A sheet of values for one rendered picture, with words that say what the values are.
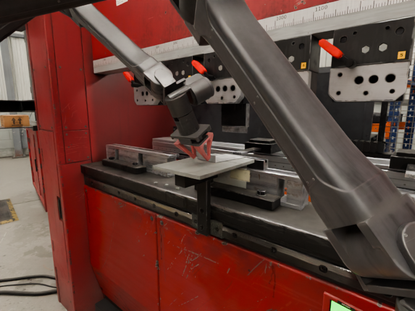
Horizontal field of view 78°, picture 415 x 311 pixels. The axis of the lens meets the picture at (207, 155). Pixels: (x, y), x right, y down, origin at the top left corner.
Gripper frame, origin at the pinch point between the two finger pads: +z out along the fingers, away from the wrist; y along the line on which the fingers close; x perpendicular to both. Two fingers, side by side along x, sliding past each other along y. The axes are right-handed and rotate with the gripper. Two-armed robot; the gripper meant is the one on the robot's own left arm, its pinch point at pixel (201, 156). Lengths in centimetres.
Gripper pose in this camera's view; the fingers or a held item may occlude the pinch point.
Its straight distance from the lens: 74.4
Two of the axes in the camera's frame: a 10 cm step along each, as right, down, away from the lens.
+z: 3.2, 7.9, 5.3
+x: -5.6, 6.0, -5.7
